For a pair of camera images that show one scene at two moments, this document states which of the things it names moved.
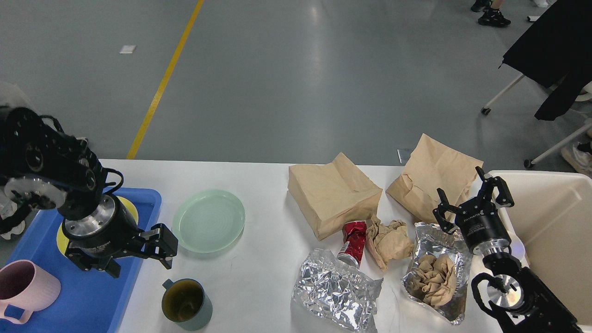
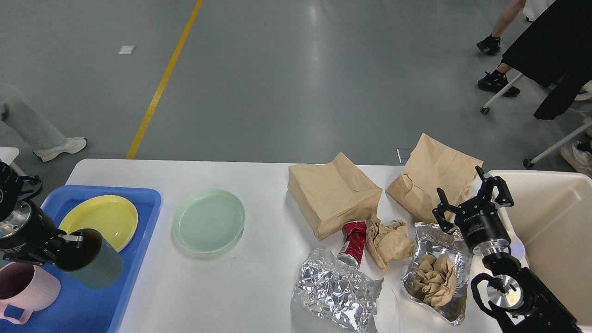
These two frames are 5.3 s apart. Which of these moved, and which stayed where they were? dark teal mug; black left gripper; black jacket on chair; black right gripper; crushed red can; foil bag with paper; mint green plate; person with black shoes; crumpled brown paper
Moved: black left gripper; dark teal mug; person with black shoes
Stayed: crumpled brown paper; black right gripper; black jacket on chair; crushed red can; foil bag with paper; mint green plate
